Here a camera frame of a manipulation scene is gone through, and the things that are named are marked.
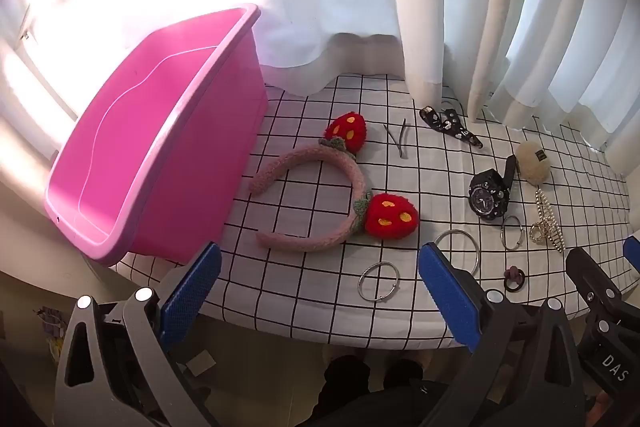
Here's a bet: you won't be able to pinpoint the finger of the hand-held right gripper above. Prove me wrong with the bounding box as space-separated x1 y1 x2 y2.
566 247 631 323
622 234 640 273

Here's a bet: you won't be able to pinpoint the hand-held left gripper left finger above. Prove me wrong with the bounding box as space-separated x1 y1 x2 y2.
52 243 222 427

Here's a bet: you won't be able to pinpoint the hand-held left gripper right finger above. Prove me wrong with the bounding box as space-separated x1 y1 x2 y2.
419 243 586 427

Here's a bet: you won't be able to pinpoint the silver metal ring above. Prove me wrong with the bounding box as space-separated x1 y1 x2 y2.
433 229 481 279
358 260 401 303
500 214 526 251

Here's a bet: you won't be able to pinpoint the pearl hair claw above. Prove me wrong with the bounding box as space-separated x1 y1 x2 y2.
529 188 567 254

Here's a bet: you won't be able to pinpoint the pink strawberry plush headband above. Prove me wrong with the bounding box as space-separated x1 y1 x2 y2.
249 111 420 253

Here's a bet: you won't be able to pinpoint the black wrist watch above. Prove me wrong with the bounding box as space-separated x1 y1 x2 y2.
467 154 518 223

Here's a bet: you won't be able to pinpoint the beige plush ball charm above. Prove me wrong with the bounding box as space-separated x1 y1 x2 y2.
515 142 552 185

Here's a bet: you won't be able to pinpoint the pink plastic tub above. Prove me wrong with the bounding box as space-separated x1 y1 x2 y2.
44 3 268 267

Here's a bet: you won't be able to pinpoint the white black-checked tablecloth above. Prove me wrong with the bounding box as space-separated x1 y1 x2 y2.
107 74 633 350

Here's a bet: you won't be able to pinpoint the person's legs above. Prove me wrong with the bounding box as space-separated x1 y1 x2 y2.
310 354 451 427

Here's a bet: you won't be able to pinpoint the thin black hair clip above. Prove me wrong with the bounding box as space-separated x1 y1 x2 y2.
382 118 410 159

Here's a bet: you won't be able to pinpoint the black printed hair bow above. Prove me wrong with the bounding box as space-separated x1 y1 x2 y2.
419 104 485 150

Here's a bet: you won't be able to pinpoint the small dark red ring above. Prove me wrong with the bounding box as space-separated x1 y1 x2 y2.
502 266 526 294

